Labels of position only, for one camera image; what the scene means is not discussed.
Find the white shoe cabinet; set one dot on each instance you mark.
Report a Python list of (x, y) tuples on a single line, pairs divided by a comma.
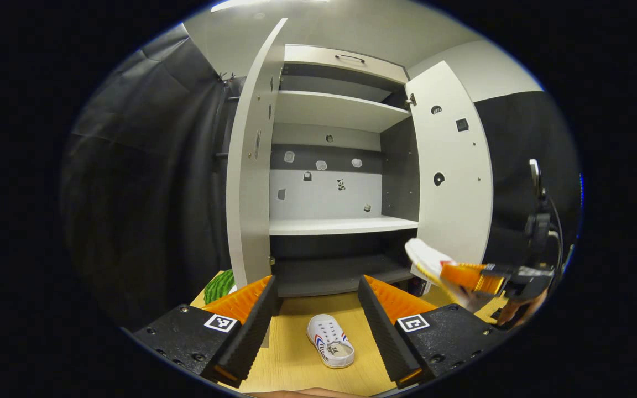
[(340, 224)]

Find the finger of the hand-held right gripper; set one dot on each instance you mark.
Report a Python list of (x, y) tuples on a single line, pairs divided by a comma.
[(470, 276)]

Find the white cabinet door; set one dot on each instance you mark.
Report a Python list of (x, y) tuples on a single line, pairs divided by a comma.
[(246, 193), (454, 210)]

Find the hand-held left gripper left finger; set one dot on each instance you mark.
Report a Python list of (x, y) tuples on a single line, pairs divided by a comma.
[(255, 331)]

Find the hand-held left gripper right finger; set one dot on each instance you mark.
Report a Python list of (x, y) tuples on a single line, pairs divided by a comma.
[(382, 331)]

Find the green striped watermelon cushion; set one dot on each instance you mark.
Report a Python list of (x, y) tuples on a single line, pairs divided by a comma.
[(220, 287)]

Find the white canvas shoe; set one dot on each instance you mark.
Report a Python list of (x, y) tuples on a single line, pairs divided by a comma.
[(330, 341), (426, 257)]

